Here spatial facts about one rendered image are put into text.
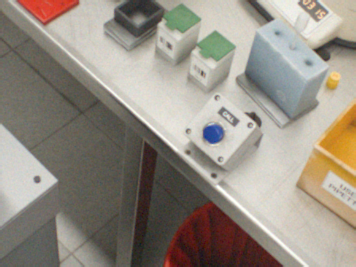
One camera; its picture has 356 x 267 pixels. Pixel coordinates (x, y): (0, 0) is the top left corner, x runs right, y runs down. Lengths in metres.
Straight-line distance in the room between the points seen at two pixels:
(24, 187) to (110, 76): 0.25
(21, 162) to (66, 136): 1.16
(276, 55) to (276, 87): 0.05
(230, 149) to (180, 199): 1.03
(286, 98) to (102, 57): 0.27
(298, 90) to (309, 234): 0.19
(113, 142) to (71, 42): 0.96
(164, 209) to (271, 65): 0.98
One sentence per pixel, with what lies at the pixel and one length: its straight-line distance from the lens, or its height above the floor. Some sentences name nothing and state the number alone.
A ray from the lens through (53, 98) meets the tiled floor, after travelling 2.09.
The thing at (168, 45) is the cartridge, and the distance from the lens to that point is 1.03.
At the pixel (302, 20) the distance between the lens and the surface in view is 0.92.
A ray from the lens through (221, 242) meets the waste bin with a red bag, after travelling 1.55.
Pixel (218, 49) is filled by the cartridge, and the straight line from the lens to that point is 0.99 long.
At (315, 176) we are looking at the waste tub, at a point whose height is 0.92.
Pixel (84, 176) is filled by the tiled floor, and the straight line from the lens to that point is 1.95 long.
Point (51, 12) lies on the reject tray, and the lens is 1.10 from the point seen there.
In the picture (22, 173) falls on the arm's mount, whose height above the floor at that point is 0.95.
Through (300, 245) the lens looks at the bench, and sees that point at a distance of 0.93.
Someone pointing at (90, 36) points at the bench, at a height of 0.88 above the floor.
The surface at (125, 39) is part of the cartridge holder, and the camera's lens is 1.05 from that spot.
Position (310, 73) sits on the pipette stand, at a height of 0.98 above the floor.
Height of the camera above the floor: 1.69
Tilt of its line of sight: 56 degrees down
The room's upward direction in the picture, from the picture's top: 10 degrees clockwise
